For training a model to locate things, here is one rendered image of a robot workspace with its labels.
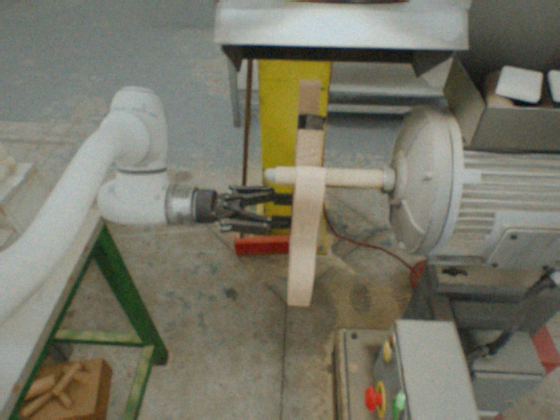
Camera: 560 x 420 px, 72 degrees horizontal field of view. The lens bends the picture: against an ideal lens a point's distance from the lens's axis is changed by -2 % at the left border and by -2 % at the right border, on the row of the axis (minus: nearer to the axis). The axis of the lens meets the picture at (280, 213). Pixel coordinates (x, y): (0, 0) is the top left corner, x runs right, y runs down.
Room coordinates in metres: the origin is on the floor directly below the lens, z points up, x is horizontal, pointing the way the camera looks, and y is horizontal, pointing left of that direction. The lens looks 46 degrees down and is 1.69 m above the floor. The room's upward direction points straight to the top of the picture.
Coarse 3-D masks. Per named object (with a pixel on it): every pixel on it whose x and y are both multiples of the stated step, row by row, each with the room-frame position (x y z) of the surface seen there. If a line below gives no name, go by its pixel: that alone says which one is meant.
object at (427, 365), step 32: (416, 320) 0.31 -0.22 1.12; (416, 352) 0.25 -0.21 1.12; (448, 352) 0.25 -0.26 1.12; (480, 352) 0.32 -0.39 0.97; (384, 384) 0.24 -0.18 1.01; (416, 384) 0.20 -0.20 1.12; (448, 384) 0.20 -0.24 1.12; (384, 416) 0.20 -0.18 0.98; (416, 416) 0.16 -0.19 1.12; (448, 416) 0.16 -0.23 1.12
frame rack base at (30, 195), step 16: (32, 176) 0.71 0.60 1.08; (0, 192) 0.63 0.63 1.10; (16, 192) 0.65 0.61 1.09; (32, 192) 0.68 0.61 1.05; (48, 192) 0.73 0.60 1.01; (0, 208) 0.59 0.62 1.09; (16, 208) 0.62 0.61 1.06; (32, 208) 0.66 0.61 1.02; (0, 224) 0.59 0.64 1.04; (16, 224) 0.60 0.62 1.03
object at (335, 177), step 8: (280, 168) 0.51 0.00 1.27; (288, 168) 0.51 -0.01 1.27; (328, 168) 0.51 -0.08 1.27; (336, 168) 0.51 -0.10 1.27; (280, 176) 0.50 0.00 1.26; (288, 176) 0.50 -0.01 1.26; (328, 176) 0.50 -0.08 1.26; (336, 176) 0.50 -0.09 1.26; (344, 176) 0.50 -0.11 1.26; (352, 176) 0.50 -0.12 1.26; (360, 176) 0.50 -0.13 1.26; (368, 176) 0.50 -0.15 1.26; (376, 176) 0.49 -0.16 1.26; (280, 184) 0.50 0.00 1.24; (288, 184) 0.50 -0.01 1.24; (328, 184) 0.49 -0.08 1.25; (336, 184) 0.49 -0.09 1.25; (344, 184) 0.49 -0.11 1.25; (352, 184) 0.49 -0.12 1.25; (360, 184) 0.49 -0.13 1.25; (368, 184) 0.49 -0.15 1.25; (376, 184) 0.49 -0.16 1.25
